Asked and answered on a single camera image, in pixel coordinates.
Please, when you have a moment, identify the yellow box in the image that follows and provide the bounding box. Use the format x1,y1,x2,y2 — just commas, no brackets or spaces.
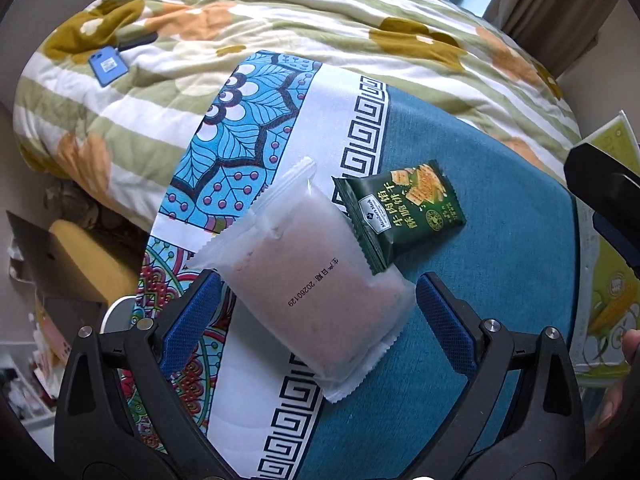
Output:
50,220,142,307

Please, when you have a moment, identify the person's right hand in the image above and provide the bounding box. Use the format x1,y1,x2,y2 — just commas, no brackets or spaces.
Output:
597,329,640,429

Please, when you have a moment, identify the blue card tag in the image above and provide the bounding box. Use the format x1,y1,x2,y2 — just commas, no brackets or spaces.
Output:
87,44,127,89

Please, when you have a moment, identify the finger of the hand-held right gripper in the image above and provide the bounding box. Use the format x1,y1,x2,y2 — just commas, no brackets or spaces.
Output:
564,142,640,281

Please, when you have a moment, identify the floral quilt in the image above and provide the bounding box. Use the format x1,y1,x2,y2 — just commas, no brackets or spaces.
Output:
12,0,583,241

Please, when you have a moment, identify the dark green cracker packet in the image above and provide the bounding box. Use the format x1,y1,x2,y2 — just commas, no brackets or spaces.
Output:
332,159,467,275

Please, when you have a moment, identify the brown cardboard box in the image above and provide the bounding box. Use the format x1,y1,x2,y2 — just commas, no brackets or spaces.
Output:
7,210,141,313

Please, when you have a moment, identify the translucent white snack packet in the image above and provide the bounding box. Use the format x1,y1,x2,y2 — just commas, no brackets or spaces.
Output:
186,156,417,403

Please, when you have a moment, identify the blue patterned mat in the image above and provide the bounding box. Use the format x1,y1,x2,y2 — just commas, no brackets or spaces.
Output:
117,50,596,480

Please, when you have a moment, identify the green cardboard box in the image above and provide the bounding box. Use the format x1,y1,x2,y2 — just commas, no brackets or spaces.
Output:
570,110,640,387

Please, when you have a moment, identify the black lanyard clip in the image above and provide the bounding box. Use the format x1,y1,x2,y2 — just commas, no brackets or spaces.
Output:
117,34,159,52

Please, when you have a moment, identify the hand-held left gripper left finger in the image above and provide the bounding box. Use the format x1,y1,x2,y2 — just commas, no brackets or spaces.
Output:
52,269,238,480

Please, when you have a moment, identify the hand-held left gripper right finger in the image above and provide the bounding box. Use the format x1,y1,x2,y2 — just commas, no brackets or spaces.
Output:
415,272,586,480

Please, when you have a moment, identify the beige curtain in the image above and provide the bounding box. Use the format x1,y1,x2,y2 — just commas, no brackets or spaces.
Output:
484,0,636,81

